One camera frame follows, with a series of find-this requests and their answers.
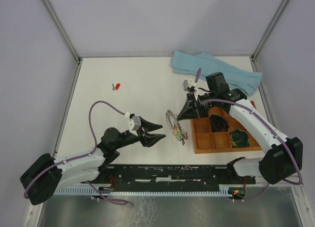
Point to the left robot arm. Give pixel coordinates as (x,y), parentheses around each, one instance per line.
(48,174)

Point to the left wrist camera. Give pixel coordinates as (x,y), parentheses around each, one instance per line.
(133,122)

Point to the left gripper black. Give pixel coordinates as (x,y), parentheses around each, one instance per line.
(141,135)

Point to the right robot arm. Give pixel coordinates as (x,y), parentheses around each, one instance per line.
(282,155)

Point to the light blue cloth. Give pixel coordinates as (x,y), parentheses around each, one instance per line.
(247,82)

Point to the wooden compartment tray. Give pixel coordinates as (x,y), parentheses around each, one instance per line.
(206,141)

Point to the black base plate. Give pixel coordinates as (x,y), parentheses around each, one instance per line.
(214,174)

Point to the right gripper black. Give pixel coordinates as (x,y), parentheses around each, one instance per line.
(195,107)

